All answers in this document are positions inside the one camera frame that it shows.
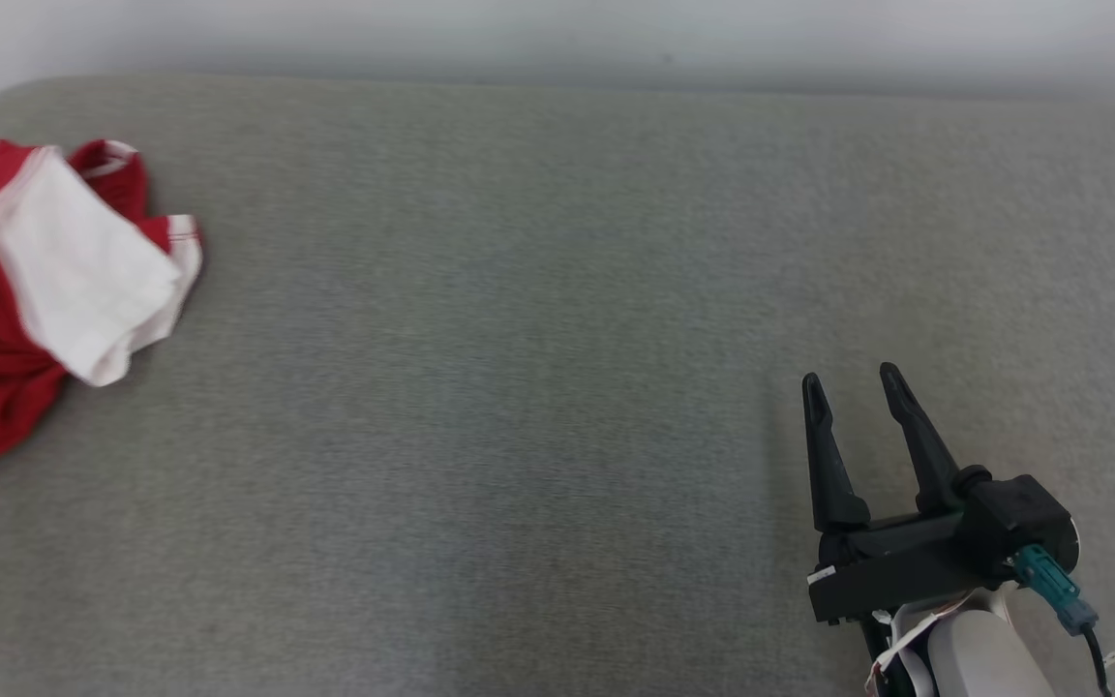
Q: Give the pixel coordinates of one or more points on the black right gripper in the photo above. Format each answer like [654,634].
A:
[887,571]

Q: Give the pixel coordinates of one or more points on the red number 23 basketball jersey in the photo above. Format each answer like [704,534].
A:
[83,261]

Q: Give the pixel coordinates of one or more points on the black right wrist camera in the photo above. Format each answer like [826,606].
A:
[1012,513]

